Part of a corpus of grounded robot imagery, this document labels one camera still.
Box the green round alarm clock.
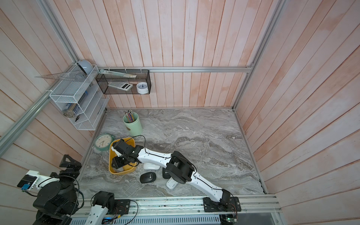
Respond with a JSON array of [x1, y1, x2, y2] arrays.
[[94, 133, 115, 152]]

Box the white calculator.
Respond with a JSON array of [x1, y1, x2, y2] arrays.
[[108, 82, 133, 92]]

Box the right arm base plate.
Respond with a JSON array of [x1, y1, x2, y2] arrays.
[[202, 197, 242, 212]]

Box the yellow plastic storage box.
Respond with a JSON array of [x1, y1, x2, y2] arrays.
[[108, 139, 137, 176]]

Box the black mouse front left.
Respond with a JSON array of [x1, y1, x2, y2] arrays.
[[140, 172, 157, 184]]

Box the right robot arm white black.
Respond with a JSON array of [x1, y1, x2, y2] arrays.
[[110, 139, 232, 206]]

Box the white vented cable duct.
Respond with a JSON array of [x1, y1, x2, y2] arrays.
[[70, 215, 222, 225]]

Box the aluminium front rail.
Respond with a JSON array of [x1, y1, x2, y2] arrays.
[[53, 193, 282, 218]]

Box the green pen holder cup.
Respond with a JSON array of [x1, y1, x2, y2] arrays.
[[123, 112, 143, 137]]

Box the transparent triangle ruler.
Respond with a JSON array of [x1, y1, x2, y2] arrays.
[[36, 71, 86, 82]]

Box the black mesh wall basket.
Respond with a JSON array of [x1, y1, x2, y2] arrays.
[[96, 69, 152, 95]]

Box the black mouse slim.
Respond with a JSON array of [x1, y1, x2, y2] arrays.
[[162, 168, 171, 180]]

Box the white wire wall shelf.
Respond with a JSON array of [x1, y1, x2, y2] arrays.
[[50, 65, 109, 131]]

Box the white mouse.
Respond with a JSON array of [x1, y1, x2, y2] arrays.
[[143, 163, 160, 170], [166, 178, 179, 190]]

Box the transparent straight ruler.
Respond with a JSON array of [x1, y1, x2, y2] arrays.
[[98, 69, 137, 78]]

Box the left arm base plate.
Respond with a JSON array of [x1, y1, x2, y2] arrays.
[[91, 199, 130, 216]]

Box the coloured pencils bundle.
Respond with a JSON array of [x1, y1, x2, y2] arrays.
[[125, 110, 136, 123]]

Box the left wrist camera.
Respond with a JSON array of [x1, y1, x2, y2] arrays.
[[17, 170, 39, 191]]

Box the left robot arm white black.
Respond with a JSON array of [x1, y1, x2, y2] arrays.
[[17, 155, 126, 225]]

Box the white tape roll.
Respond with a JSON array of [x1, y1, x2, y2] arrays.
[[136, 82, 149, 95]]

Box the rolled items in shelf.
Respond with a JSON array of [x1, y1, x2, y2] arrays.
[[62, 103, 79, 118]]

